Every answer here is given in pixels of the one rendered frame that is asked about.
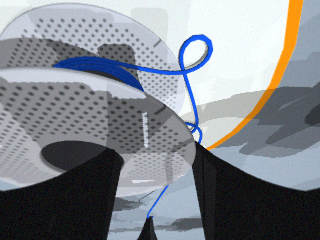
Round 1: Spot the orange painted ring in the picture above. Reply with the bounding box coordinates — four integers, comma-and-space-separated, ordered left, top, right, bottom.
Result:
206, 0, 304, 151

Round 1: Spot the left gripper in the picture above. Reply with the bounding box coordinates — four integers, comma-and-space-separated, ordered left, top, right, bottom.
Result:
137, 216, 158, 240

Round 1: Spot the blue wire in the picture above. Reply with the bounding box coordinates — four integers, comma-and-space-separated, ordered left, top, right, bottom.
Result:
53, 34, 213, 144

